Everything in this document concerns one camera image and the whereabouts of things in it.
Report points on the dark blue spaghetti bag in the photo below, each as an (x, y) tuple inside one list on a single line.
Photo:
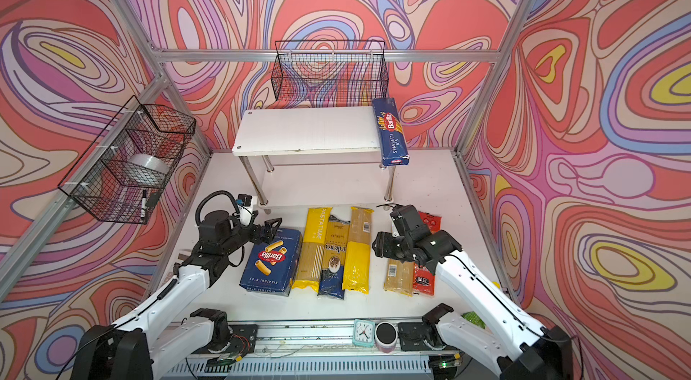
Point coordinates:
[(334, 257)]

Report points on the black wire basket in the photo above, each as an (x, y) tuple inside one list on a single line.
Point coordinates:
[(103, 190), (324, 73)]

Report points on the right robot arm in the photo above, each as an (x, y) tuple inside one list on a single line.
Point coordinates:
[(512, 344)]

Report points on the yellow Pastatime spaghetti bag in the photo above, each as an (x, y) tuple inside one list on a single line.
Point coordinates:
[(308, 271)]

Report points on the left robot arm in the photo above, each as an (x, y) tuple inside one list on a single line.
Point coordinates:
[(141, 345)]

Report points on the white two-tier shelf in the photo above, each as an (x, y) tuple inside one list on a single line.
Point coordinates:
[(314, 157)]

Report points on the blue Barilla spaghetti box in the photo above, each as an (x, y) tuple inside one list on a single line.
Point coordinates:
[(394, 149)]

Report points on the pink round speaker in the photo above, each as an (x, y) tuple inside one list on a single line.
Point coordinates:
[(385, 337)]

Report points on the blue Barilla rigatoni box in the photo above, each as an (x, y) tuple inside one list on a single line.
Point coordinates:
[(271, 267)]

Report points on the black wire basket back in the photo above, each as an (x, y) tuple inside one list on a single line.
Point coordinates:
[(324, 73)]

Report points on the teal alarm clock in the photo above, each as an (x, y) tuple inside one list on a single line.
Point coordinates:
[(363, 333)]

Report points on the red noodle bag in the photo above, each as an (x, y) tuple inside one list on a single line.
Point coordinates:
[(424, 279)]

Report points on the black wire basket left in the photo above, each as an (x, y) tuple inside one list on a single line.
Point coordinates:
[(103, 190)]

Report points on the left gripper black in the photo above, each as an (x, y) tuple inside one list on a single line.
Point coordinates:
[(269, 235)]

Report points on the green crumpled bag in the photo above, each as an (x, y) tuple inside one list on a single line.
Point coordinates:
[(474, 319)]

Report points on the silver tape roll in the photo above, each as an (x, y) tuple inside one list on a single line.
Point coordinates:
[(144, 170)]

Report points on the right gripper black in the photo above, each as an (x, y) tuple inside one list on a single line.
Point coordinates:
[(383, 241)]

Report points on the clear yellow-top spaghetti bag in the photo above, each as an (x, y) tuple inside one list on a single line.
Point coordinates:
[(399, 277)]

